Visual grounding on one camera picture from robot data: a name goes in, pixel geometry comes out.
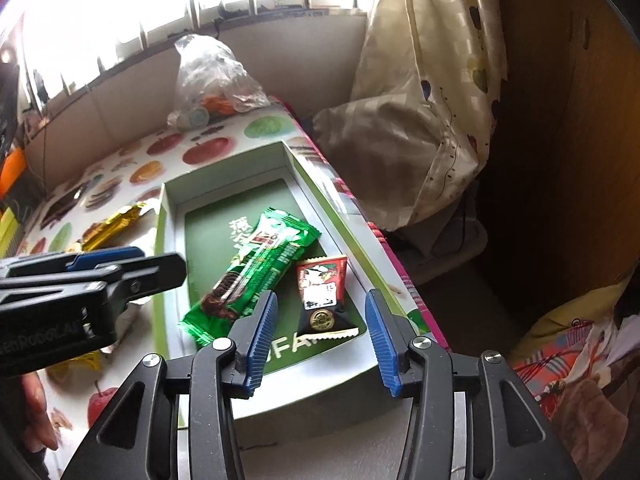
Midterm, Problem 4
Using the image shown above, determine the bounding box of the red black triangular snack packet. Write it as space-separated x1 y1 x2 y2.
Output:
295 255 361 341

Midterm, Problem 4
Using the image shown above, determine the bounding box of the round patterned container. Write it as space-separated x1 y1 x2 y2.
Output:
180 109 210 130

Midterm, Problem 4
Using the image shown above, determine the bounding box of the dark smartphone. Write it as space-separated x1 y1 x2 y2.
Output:
40 187 86 231

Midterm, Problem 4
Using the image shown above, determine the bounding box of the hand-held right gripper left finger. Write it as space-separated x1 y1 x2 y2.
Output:
60 291 279 480

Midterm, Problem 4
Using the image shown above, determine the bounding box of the beige patterned curtain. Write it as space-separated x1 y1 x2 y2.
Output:
315 0 508 241

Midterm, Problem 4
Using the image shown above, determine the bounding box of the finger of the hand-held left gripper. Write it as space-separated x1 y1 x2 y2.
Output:
0 246 146 281
0 252 187 312

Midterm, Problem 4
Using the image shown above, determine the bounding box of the clear plastic bag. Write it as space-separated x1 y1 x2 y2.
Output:
167 32 273 131

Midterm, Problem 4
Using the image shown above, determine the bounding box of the person's left hand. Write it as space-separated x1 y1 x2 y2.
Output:
22 375 63 453

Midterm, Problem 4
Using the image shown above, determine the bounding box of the orange plastic box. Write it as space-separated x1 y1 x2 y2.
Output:
0 147 26 198

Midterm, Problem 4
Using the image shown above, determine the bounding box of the green cookie packet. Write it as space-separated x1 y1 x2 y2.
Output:
179 207 321 351

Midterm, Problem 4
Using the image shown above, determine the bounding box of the yellow green box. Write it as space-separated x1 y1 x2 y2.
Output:
0 210 21 256

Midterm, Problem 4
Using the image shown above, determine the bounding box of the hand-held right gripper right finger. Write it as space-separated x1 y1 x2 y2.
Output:
364 288 581 480

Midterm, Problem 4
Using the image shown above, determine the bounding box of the brown wooden wardrobe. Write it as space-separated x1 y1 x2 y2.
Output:
480 0 640 321

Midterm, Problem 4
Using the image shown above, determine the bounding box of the gold snack bar packet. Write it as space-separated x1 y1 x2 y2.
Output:
80 201 151 252

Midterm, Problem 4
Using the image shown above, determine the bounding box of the white green cardboard box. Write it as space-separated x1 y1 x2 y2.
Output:
151 140 441 423

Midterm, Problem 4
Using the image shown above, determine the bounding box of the colourful printed blanket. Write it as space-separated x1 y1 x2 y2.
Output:
510 280 640 480

